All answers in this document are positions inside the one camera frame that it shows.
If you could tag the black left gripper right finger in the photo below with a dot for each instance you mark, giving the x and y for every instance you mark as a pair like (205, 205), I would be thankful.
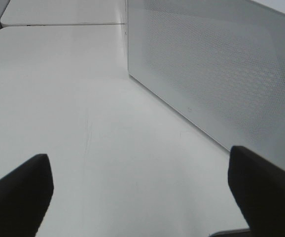
(258, 187)

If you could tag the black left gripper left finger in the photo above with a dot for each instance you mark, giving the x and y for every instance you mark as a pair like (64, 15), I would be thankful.
(25, 195)

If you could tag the white microwave door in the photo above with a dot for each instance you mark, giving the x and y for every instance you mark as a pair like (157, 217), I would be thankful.
(219, 63)

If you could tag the white back table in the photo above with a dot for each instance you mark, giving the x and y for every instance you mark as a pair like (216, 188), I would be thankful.
(64, 12)

